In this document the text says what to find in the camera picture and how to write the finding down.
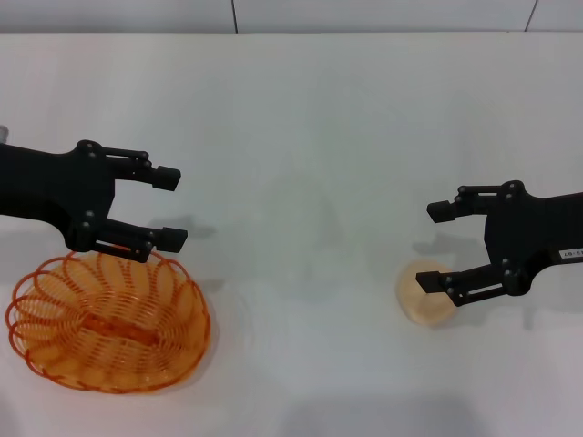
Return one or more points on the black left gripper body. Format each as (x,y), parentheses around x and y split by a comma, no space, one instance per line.
(45,186)

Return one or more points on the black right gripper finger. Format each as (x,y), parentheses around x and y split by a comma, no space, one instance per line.
(430,282)
(439,210)

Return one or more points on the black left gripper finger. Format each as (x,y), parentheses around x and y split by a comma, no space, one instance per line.
(166,178)
(173,239)

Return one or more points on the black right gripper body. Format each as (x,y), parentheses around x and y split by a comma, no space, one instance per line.
(524,227)

